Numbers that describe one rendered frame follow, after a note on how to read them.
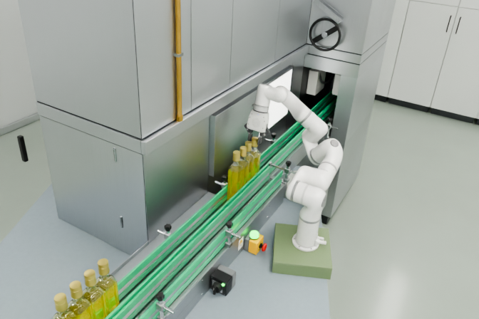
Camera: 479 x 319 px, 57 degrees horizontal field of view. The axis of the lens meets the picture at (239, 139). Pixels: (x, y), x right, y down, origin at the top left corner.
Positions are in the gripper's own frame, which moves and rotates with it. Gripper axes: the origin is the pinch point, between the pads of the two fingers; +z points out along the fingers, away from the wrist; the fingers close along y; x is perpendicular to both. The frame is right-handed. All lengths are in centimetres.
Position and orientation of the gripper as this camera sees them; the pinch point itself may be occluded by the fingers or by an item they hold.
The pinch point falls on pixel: (254, 139)
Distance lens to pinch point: 223.3
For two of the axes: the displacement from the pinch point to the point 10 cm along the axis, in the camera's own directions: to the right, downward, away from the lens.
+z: -1.8, 9.5, 2.6
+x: 4.7, -1.5, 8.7
